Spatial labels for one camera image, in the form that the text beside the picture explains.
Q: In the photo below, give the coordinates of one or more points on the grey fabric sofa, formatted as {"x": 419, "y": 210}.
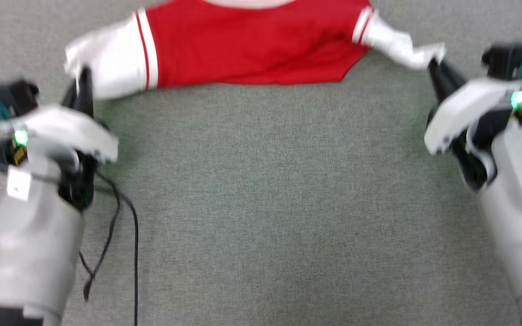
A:
{"x": 265, "y": 203}

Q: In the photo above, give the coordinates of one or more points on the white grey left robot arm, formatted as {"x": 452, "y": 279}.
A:
{"x": 30, "y": 253}

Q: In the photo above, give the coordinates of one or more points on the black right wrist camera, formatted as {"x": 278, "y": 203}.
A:
{"x": 510, "y": 59}

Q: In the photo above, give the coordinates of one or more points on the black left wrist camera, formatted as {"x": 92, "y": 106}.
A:
{"x": 12, "y": 97}

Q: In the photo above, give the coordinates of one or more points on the red white basketball jersey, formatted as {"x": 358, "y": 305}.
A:
{"x": 243, "y": 45}

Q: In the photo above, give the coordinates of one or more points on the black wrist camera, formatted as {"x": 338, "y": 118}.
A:
{"x": 510, "y": 59}
{"x": 12, "y": 97}

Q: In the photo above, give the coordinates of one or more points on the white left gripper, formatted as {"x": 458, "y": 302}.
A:
{"x": 70, "y": 129}

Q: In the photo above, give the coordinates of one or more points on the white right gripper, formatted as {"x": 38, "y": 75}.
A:
{"x": 465, "y": 108}

